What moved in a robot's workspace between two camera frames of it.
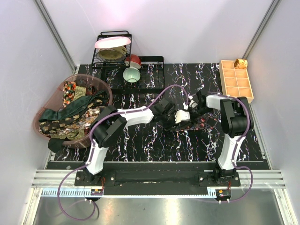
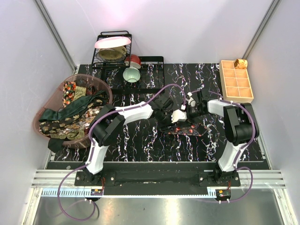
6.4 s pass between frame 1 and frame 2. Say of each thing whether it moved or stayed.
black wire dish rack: stayed
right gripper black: stayed
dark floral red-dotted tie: moved
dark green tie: stayed
